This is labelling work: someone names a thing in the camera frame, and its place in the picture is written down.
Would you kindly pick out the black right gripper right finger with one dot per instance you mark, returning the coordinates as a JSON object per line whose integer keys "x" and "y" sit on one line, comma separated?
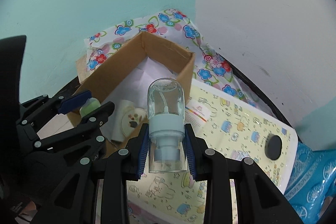
{"x": 229, "y": 182}

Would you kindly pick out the black oval compact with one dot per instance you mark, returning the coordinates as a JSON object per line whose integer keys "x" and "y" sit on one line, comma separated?
{"x": 273, "y": 147}

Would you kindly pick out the small green capped bottle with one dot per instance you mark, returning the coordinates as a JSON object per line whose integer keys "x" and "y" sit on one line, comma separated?
{"x": 90, "y": 105}

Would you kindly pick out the yellow cartoon lap table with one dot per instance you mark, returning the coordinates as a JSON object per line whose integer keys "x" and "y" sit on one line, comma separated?
{"x": 235, "y": 129}

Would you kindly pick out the white tube with rainbow label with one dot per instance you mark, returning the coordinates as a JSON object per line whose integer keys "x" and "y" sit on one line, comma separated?
{"x": 196, "y": 112}

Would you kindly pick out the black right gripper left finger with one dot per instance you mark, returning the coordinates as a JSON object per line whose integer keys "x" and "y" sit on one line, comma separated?
{"x": 127, "y": 164}

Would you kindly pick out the blue plastic stool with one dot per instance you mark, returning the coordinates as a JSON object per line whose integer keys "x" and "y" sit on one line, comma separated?
{"x": 312, "y": 180}

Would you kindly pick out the white paper box liner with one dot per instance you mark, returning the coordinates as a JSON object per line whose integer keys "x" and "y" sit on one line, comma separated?
{"x": 134, "y": 88}

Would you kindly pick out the floral patterned cloth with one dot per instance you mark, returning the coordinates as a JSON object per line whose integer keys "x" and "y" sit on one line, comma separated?
{"x": 209, "y": 67}

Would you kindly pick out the clear glass pump bottle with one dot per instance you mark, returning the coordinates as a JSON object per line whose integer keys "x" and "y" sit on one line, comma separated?
{"x": 166, "y": 117}

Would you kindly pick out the brown cardboard box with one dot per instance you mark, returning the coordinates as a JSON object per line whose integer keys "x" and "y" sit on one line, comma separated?
{"x": 105, "y": 79}

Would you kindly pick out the white tape roll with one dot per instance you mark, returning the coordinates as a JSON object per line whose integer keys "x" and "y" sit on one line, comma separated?
{"x": 121, "y": 109}

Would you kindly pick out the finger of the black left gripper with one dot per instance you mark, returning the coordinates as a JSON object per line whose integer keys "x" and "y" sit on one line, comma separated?
{"x": 40, "y": 110}
{"x": 84, "y": 140}

